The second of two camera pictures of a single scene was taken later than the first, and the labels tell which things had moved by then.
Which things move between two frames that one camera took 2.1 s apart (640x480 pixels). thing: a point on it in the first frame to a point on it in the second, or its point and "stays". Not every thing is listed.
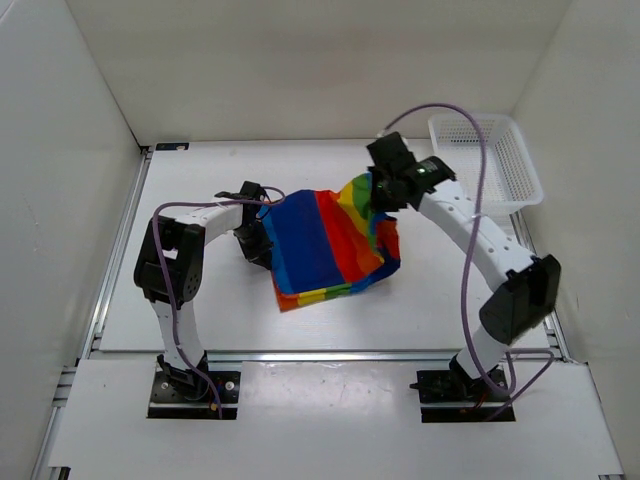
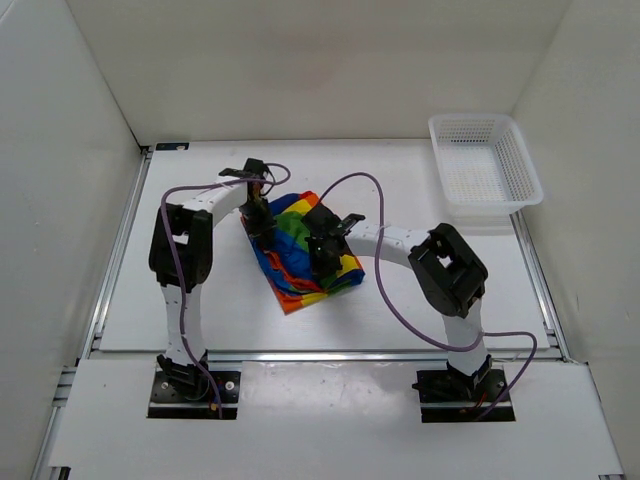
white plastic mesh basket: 512,178 stays
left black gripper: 260,254 to 263,232
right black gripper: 385,207 to 319,269
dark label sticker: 175,146 stays
